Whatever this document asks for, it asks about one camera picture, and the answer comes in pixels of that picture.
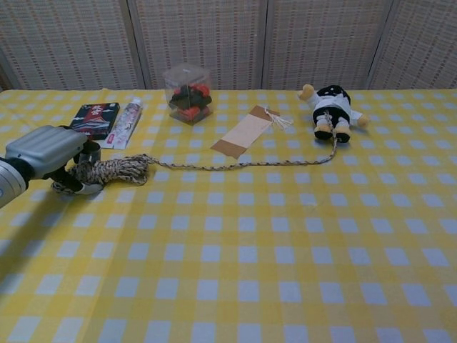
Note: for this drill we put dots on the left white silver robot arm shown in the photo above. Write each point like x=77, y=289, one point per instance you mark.
x=9, y=186

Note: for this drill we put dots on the black white plush doll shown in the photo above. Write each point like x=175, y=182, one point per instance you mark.
x=332, y=105

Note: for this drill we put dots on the yellow checked tablecloth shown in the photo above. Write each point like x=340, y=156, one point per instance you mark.
x=228, y=250

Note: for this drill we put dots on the black red card box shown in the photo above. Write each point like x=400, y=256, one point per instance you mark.
x=96, y=119

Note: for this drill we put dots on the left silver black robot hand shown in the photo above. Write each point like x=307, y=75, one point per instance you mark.
x=46, y=150

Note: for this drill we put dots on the clear box with red pieces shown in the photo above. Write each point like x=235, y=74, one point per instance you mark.
x=189, y=100

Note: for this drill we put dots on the woven folding screen panel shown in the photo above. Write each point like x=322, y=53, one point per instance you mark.
x=421, y=46
x=200, y=35
x=64, y=43
x=321, y=43

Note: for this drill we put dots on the white floral tube package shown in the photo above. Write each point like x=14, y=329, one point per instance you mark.
x=123, y=125

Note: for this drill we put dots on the beige bookmark with tassel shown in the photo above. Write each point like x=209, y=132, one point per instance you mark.
x=242, y=132

